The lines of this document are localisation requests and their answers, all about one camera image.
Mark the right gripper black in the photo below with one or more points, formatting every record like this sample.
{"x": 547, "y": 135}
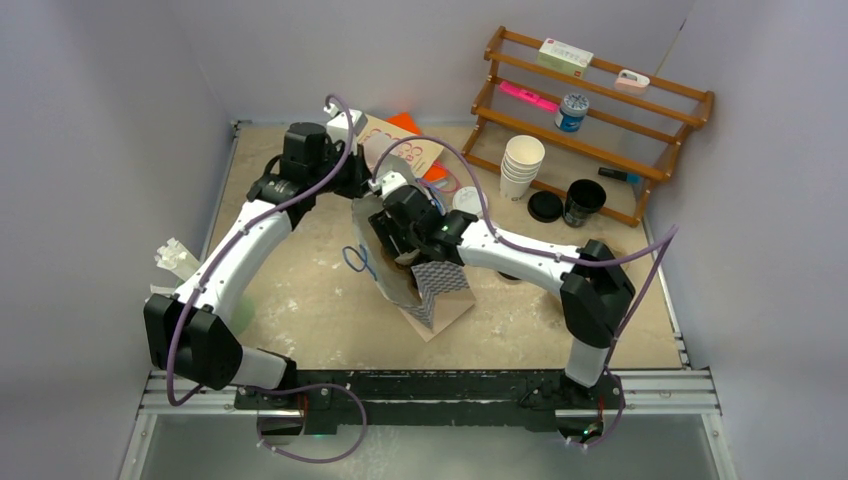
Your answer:
{"x": 387, "y": 230}

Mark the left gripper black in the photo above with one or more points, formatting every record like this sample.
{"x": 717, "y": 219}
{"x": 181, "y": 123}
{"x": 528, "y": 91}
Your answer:
{"x": 360, "y": 174}

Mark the checkered paper bakery bag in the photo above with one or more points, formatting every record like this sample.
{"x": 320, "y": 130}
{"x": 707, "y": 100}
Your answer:
{"x": 430, "y": 294}

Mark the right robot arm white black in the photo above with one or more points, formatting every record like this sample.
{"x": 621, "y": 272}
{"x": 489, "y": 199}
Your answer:
{"x": 594, "y": 291}

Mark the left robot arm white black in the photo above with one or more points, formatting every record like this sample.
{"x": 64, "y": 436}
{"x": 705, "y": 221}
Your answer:
{"x": 188, "y": 331}

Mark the orange paper bag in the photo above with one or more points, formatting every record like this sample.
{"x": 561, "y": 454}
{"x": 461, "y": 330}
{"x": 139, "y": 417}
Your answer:
{"x": 414, "y": 126}

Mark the cakes recipe book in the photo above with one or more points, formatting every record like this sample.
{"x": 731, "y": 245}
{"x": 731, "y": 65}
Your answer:
{"x": 378, "y": 134}

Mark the stack of black lids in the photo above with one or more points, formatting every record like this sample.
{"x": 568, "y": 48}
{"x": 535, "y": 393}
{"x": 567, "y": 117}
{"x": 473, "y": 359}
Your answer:
{"x": 509, "y": 277}

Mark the stack of white paper cups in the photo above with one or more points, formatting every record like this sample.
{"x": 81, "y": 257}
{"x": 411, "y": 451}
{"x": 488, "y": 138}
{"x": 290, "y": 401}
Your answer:
{"x": 521, "y": 162}

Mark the black flat lid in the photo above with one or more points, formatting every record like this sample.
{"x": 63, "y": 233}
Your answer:
{"x": 545, "y": 206}

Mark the pink highlighter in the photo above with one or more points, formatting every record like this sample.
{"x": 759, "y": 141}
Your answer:
{"x": 528, "y": 97}

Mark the green cup holder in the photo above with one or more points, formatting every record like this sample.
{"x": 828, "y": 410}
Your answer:
{"x": 242, "y": 315}

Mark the black paper cup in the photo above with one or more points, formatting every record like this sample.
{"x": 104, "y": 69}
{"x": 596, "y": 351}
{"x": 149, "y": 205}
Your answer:
{"x": 584, "y": 198}

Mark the blue white jar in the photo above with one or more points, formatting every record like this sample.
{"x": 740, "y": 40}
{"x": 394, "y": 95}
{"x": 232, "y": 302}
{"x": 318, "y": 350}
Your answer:
{"x": 571, "y": 112}

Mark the wooden shelf rack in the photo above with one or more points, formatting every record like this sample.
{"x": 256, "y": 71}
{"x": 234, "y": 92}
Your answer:
{"x": 651, "y": 176}

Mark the white green box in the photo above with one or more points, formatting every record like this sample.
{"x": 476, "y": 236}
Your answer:
{"x": 564, "y": 58}

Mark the black blue marker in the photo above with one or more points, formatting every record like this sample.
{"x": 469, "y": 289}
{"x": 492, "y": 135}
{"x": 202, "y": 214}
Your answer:
{"x": 619, "y": 175}

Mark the pink white tape dispenser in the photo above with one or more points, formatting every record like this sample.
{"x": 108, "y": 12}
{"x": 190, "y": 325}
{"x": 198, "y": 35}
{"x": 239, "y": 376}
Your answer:
{"x": 631, "y": 82}

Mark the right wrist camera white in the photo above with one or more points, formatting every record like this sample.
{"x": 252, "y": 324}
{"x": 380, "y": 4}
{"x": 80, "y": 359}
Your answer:
{"x": 389, "y": 182}

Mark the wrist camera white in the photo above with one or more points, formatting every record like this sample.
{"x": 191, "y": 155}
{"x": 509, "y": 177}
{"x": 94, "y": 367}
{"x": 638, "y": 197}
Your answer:
{"x": 346, "y": 122}
{"x": 389, "y": 182}

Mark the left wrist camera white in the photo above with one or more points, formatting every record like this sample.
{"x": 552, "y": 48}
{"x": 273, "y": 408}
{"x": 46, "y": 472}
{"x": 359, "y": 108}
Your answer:
{"x": 346, "y": 122}

